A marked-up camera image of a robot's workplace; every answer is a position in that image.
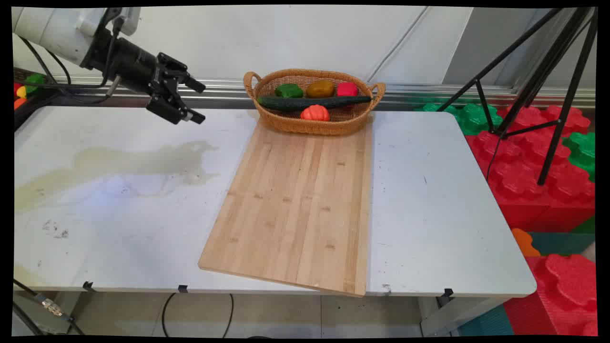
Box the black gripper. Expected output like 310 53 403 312
85 29 207 126

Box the dark green toy cucumber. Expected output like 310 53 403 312
258 95 373 112

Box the green toy bell pepper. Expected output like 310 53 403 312
274 83 305 99

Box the woven wicker basket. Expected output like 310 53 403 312
243 69 386 136

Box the orange toy pumpkin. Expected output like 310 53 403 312
300 105 330 121

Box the brown toy potato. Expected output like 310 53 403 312
306 80 335 99

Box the small green toy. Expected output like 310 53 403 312
24 73 47 94

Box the bamboo cutting board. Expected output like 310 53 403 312
198 114 373 298

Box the green foam block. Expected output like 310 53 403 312
414 102 504 136
562 132 596 182

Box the grey table leg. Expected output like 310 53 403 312
419 296 507 337

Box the orange foam piece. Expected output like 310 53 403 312
512 228 542 258

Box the teal foam mat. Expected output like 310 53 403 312
457 304 516 337

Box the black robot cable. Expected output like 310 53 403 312
18 37 115 104

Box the black looped floor cable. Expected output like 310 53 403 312
161 293 234 338

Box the aluminium wall rail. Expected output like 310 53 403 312
14 75 596 109

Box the cable with metal connector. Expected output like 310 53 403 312
13 278 85 335

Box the black camera tripod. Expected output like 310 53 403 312
436 7 599 186

